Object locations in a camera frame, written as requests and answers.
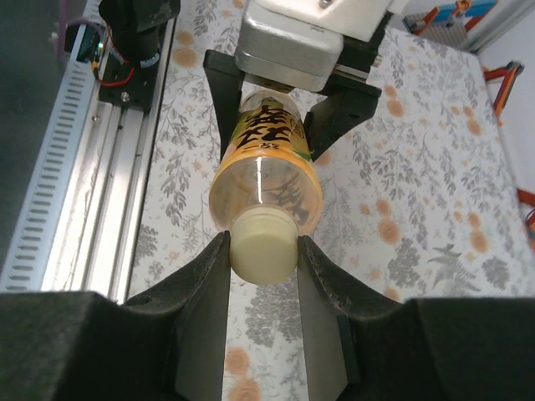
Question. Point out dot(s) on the small circuit board green LED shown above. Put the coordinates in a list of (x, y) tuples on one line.
[(85, 42)]

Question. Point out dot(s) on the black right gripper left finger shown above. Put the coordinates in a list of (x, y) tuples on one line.
[(125, 355)]

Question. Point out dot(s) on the floral patterned table cover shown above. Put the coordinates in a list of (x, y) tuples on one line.
[(418, 167)]

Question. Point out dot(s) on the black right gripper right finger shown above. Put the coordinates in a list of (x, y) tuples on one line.
[(418, 355)]

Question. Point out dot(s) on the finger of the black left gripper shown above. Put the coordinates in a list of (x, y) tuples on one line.
[(223, 92), (334, 121)]

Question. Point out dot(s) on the aluminium frame post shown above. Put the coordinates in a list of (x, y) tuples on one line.
[(501, 25)]

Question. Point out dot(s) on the aluminium mounting rail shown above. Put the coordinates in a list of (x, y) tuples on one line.
[(108, 188)]

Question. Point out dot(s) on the amber tea bottle yellow label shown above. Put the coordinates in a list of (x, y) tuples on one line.
[(267, 184)]

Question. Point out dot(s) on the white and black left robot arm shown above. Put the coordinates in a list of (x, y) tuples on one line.
[(134, 21)]

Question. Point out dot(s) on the pale yellow bottle cap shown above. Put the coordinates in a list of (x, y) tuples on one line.
[(263, 255)]

